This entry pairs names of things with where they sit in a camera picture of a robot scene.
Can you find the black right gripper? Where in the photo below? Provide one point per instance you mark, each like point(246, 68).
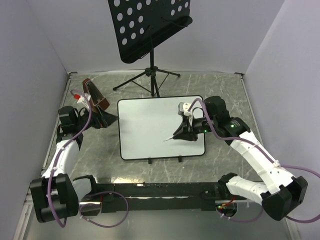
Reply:
point(185, 131)

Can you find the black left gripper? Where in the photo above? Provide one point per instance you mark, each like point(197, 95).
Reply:
point(104, 119)

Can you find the white rectangular whiteboard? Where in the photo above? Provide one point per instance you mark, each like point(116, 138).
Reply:
point(144, 124)

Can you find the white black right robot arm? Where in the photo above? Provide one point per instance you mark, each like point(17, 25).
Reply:
point(279, 193)

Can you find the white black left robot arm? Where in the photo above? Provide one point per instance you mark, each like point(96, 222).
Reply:
point(54, 194)

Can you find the black whiteboard easel stand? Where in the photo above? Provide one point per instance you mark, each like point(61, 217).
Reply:
point(179, 159)

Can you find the brown wooden metronome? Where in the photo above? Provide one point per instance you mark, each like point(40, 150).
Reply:
point(97, 99)

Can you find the black perforated music stand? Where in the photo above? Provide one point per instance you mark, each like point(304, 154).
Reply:
point(142, 25)

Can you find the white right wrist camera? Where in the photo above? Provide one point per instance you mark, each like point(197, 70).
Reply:
point(184, 110)

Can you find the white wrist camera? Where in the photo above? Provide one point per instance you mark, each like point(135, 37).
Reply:
point(81, 102)
point(184, 110)

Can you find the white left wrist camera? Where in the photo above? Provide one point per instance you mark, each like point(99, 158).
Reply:
point(81, 102)

